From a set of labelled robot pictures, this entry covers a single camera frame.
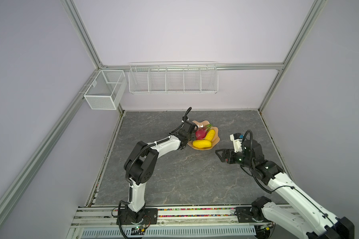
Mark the pink dragon fruit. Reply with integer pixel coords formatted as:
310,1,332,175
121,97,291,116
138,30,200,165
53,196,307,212
195,124,212,140

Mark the yellow mango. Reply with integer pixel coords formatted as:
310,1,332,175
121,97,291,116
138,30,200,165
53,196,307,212
204,129,215,141
192,139,212,149

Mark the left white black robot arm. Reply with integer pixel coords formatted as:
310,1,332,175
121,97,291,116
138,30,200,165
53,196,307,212
118,107,198,224

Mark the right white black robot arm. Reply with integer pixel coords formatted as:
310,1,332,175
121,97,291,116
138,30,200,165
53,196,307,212
215,139,355,239

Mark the beige scalloped fruit bowl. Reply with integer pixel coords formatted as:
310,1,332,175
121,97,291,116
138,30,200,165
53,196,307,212
187,120,220,150

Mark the small white mesh basket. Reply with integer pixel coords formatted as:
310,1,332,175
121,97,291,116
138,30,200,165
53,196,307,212
84,70,127,110

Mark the white vent grille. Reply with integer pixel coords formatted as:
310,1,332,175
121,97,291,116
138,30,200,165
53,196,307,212
79,225,256,239

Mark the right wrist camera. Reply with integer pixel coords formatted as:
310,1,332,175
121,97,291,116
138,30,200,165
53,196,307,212
230,133,243,153

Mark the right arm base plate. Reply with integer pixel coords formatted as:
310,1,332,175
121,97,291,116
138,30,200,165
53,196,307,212
234,206,271,223

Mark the wide white wire basket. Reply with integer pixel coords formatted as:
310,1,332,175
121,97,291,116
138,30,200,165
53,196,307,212
128,61,219,94

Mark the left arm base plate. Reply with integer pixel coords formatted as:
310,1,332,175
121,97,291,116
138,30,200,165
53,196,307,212
117,208,158,225

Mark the aluminium front rail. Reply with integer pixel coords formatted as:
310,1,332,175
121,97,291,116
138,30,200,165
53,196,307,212
70,204,324,229

